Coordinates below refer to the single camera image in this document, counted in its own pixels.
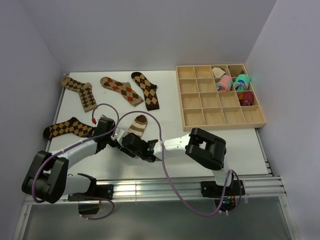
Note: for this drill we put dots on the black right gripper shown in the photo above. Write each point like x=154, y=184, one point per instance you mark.
x=126, y=150

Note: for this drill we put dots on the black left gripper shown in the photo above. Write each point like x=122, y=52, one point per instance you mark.
x=113, y=144

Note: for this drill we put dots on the brown tan striped sock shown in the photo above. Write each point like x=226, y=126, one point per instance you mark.
x=138, y=126

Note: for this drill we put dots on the tan orange argyle sock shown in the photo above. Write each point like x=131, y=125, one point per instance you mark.
x=123, y=88

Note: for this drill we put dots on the dark brown tan argyle sock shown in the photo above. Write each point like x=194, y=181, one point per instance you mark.
x=149, y=91

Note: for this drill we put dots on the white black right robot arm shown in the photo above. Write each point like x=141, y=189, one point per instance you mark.
x=205, y=148

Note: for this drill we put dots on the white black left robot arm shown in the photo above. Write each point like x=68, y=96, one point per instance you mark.
x=47, y=178

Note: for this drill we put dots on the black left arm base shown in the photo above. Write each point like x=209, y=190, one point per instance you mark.
x=102, y=192

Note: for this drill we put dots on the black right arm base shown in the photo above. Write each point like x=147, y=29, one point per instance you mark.
x=209, y=189

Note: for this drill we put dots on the brown yellow argyle sock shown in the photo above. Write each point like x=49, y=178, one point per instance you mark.
x=71, y=126

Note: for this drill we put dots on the pink rolled sock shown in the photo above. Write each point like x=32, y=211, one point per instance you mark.
x=224, y=84

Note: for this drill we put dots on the cream rolled sock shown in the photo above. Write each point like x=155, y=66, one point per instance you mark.
x=218, y=72

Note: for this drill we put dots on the maroon rolled sock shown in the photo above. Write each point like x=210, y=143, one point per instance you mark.
x=246, y=98

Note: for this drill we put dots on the teal rolled sock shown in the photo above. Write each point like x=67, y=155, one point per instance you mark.
x=242, y=82

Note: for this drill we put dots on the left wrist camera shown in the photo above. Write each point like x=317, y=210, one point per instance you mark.
x=104, y=117

